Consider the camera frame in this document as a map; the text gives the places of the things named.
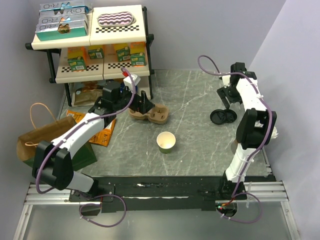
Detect black plastic cup lid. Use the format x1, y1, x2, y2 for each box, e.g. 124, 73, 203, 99
224, 109, 238, 124

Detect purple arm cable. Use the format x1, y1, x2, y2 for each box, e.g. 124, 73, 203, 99
35, 66, 137, 195
197, 54, 272, 224

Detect green small box right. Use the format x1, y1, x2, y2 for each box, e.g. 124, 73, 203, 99
115, 46, 130, 62

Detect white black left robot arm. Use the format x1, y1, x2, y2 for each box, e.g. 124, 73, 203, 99
32, 81, 155, 201

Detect orange snack bag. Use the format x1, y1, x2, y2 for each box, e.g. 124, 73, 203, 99
66, 110, 116, 147

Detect green small box centre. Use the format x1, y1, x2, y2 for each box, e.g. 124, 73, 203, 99
87, 47, 104, 60

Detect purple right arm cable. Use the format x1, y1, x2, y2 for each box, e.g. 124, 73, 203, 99
197, 54, 272, 224

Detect brown paper bag with handles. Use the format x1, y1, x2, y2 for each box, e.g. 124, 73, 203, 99
16, 116, 98, 171

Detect grey cup of straws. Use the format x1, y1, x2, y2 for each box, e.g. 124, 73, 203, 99
230, 126, 279, 154

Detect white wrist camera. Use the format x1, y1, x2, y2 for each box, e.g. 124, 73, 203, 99
123, 73, 141, 93
219, 75, 231, 88

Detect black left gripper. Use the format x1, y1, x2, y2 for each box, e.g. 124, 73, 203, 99
113, 84, 155, 115

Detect brown cardboard cup carrier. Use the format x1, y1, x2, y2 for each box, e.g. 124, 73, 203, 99
128, 103, 170, 125

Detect green small box left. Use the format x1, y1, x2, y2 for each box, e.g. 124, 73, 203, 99
67, 56, 87, 72

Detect green paper coffee cup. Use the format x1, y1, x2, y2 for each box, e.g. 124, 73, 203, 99
156, 131, 176, 154

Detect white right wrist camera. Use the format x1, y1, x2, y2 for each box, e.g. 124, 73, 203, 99
219, 75, 231, 88

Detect blue chip bag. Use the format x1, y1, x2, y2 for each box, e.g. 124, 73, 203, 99
120, 82, 125, 93

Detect cream three-tier shelf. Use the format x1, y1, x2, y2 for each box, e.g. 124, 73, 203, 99
25, 5, 155, 106

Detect teal tissue box front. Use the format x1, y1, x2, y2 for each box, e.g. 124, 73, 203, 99
35, 21, 88, 41

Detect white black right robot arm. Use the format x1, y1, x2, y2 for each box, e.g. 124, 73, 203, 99
217, 62, 278, 199

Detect brown snack bag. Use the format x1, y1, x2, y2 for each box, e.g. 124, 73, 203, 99
71, 81, 103, 107

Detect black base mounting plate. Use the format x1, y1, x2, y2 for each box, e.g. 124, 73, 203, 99
69, 176, 236, 213

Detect striped purple cloth pad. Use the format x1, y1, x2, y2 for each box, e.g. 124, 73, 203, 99
97, 11, 136, 28

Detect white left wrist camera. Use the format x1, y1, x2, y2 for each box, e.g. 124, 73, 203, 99
123, 73, 141, 93

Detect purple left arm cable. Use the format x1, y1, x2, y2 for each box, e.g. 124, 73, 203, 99
35, 66, 137, 195

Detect green small box front-right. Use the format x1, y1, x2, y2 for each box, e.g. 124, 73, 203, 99
130, 52, 146, 67

